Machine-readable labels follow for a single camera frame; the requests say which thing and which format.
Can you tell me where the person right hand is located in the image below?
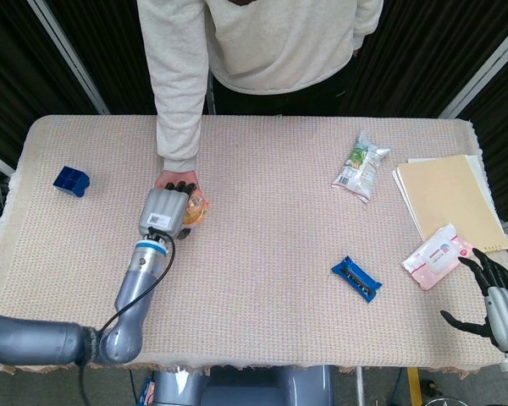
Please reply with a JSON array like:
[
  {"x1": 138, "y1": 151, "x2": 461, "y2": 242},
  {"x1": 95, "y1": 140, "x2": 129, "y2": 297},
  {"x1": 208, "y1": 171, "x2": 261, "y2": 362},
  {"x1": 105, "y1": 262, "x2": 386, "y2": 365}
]
[{"x1": 153, "y1": 169, "x2": 202, "y2": 192}]

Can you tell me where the robot right hand grey black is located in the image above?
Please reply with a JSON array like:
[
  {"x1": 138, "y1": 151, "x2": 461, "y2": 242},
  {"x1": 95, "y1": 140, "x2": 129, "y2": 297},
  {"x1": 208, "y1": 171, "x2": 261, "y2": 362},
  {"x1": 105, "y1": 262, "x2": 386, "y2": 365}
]
[{"x1": 439, "y1": 248, "x2": 508, "y2": 353}]

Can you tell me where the robot left hand grey black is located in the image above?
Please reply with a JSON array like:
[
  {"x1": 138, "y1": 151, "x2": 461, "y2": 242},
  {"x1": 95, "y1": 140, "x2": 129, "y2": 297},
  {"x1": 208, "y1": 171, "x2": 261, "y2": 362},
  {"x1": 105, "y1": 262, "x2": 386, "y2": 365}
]
[{"x1": 136, "y1": 180, "x2": 199, "y2": 241}]

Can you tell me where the clear orange plastic cup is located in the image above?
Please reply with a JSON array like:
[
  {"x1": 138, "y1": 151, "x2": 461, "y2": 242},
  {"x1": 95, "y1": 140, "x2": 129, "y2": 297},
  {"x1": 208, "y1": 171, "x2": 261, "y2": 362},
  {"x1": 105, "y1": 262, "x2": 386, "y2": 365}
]
[{"x1": 182, "y1": 189, "x2": 212, "y2": 228}]

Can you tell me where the person right forearm grey sleeve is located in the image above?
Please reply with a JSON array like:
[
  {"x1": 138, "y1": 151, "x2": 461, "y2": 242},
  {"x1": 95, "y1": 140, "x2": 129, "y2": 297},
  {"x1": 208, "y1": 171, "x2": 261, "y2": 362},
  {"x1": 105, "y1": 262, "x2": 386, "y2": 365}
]
[{"x1": 137, "y1": 0, "x2": 209, "y2": 173}]

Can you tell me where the pink wet wipes pack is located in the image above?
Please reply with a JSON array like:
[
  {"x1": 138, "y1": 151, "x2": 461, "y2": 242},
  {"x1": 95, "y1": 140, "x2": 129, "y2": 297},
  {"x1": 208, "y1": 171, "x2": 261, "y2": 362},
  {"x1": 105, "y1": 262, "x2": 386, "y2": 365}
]
[{"x1": 401, "y1": 223, "x2": 478, "y2": 292}]

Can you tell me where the blue plastic block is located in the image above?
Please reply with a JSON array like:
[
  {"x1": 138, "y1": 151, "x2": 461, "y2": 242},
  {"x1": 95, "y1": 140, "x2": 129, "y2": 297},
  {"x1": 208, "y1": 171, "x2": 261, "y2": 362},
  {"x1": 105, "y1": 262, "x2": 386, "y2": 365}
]
[{"x1": 52, "y1": 165, "x2": 91, "y2": 199}]

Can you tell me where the beige woven tablecloth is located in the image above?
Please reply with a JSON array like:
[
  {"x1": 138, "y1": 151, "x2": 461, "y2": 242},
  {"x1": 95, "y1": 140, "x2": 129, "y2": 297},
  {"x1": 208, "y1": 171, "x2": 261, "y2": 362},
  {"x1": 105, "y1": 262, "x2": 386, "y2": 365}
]
[{"x1": 0, "y1": 114, "x2": 507, "y2": 376}]

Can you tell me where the beige paper folder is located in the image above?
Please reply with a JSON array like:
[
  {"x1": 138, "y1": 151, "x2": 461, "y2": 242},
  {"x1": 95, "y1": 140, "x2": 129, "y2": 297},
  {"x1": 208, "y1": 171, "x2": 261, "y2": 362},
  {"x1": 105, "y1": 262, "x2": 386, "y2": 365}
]
[{"x1": 391, "y1": 154, "x2": 508, "y2": 255}]

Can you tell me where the blue cookie pack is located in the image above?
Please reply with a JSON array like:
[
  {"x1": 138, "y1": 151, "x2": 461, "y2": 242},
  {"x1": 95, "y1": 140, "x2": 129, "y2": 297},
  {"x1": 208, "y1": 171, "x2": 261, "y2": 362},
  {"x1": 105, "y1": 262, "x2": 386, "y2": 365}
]
[{"x1": 330, "y1": 255, "x2": 384, "y2": 305}]

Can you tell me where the person torso grey sweatshirt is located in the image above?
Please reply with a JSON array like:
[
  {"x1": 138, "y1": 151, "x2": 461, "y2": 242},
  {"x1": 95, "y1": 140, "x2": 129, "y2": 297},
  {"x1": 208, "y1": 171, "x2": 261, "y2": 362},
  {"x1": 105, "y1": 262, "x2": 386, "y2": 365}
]
[{"x1": 202, "y1": 0, "x2": 384, "y2": 117}]

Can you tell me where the white green snack bag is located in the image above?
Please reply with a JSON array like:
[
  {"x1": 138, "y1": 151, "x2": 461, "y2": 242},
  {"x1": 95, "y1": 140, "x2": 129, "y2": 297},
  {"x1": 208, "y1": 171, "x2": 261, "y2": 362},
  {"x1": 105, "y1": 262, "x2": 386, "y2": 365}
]
[{"x1": 331, "y1": 129, "x2": 394, "y2": 205}]

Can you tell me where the grey robot torso base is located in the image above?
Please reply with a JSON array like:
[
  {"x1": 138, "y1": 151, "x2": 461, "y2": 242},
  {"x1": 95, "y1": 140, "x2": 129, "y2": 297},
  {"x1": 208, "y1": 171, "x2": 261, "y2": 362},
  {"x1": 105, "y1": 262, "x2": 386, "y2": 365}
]
[{"x1": 151, "y1": 365, "x2": 336, "y2": 406}]

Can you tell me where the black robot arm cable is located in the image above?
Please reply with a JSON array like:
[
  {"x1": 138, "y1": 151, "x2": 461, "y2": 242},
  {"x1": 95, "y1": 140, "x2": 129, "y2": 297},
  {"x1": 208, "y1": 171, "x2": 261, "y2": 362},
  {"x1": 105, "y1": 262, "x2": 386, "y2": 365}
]
[{"x1": 77, "y1": 230, "x2": 177, "y2": 406}]

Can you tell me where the white frame pole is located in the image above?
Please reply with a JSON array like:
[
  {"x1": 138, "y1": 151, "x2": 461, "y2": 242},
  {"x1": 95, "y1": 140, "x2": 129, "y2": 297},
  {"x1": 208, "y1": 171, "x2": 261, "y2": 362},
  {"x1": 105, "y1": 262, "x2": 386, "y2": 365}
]
[
  {"x1": 27, "y1": 0, "x2": 111, "y2": 116},
  {"x1": 437, "y1": 16, "x2": 508, "y2": 120},
  {"x1": 205, "y1": 71, "x2": 218, "y2": 116}
]

